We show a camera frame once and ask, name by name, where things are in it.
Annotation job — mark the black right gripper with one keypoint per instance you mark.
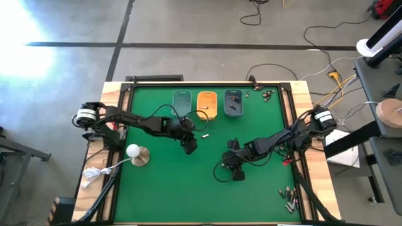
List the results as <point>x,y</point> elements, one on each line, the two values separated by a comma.
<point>241,158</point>

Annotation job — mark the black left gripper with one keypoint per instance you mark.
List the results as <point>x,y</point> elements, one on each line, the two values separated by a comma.
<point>183,132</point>

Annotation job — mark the silver AA battery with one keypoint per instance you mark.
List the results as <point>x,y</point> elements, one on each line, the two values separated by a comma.
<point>205,136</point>
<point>204,107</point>

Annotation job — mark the grey plastic bin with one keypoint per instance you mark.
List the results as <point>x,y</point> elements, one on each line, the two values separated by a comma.
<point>238,111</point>

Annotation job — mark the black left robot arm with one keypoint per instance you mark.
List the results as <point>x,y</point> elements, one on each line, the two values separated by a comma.
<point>138,120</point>

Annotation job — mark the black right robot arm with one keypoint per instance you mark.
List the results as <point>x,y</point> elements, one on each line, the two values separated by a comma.
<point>267,146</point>

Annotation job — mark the orange plastic bin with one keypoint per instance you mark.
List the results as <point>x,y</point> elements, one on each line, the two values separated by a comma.
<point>207,114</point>

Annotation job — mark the teal plastic bin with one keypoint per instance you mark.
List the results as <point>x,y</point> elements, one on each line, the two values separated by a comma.
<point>182,105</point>

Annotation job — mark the green table mat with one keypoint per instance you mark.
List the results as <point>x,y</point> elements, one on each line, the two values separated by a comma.
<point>188,188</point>

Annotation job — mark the small parts at right edge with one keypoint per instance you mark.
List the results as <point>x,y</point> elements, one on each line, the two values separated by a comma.
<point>286,162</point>

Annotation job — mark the brass lamp with white bulb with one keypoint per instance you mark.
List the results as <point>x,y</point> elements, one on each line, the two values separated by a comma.
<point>132,150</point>

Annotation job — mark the black floor vent grille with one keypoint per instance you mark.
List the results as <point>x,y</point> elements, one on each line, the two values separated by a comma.
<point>154,78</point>

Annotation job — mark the black clamp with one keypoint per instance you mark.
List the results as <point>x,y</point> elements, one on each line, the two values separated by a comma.
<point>253,82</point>

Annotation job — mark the white board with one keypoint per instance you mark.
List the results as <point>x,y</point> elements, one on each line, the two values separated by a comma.
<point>345,157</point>

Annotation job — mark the black diagonal beam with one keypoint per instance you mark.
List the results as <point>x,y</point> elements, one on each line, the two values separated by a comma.
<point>351,139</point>

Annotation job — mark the black stand leg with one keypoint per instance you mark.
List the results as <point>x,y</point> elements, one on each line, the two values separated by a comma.
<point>375,185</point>

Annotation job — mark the grey tray with striped edge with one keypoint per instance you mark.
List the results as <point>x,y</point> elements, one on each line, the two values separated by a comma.
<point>64,210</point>

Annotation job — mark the grey side table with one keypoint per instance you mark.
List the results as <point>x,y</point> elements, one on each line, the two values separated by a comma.
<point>370,94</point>
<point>389,182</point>

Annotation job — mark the dark crumpled object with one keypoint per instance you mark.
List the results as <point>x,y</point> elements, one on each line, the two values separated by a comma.
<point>392,157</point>

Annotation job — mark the round wooden disc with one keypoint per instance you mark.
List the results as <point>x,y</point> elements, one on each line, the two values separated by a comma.
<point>391,113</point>

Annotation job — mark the white tower fan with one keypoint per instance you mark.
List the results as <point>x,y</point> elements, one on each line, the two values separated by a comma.
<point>364,48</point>

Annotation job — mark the dark metal stand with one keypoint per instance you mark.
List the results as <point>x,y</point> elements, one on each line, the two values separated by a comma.
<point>19,150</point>

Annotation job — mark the small black wedge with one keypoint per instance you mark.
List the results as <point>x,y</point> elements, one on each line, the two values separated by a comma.
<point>392,91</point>

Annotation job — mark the black stand column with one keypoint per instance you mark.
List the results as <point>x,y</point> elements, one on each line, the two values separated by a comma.
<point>386,51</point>

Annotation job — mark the red and black tool case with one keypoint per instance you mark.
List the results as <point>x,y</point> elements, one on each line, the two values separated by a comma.
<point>383,7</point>

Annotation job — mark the black aluminium table frame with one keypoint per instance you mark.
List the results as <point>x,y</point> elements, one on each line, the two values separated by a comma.
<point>204,84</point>

